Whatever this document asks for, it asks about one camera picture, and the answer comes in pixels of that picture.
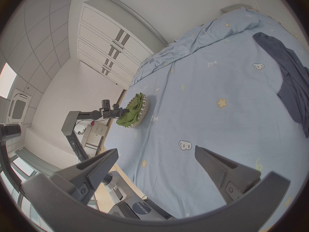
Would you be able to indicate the white wardrobe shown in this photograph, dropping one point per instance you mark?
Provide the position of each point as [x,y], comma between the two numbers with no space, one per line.
[101,45]

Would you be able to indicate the green shorts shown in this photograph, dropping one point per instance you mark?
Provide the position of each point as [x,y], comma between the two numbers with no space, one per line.
[131,112]

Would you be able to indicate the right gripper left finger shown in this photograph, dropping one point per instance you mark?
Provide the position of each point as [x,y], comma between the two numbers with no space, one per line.
[89,173]

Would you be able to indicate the white small table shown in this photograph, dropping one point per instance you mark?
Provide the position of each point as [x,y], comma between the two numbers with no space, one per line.
[96,136]

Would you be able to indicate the round woven basket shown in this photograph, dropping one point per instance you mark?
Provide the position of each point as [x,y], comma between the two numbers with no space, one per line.
[144,110]

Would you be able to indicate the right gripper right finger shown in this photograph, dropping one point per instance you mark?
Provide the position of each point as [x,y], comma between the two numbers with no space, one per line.
[224,175]

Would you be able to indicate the dark blue garment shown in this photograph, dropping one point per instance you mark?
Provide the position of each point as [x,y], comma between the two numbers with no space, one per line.
[292,81]

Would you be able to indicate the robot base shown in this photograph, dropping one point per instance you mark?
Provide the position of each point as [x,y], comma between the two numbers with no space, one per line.
[120,209]

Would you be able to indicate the pale blue quilt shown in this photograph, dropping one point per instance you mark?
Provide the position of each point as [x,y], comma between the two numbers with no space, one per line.
[193,40]

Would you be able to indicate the grey bedside table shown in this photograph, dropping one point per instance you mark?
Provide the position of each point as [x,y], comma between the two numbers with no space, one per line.
[234,8]

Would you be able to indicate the ceiling air conditioner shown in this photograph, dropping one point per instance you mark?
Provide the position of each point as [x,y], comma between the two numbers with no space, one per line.
[19,105]

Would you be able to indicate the ceiling light panel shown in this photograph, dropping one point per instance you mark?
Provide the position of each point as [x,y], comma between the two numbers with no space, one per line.
[7,80]

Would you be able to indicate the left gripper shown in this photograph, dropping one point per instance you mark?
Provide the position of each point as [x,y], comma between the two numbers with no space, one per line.
[119,113]

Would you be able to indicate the bed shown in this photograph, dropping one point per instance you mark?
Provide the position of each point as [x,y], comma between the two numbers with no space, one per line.
[205,105]

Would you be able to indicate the window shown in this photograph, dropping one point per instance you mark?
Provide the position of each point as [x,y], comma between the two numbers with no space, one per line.
[26,206]

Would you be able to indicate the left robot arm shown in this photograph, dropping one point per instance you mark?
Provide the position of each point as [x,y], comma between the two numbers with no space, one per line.
[71,122]

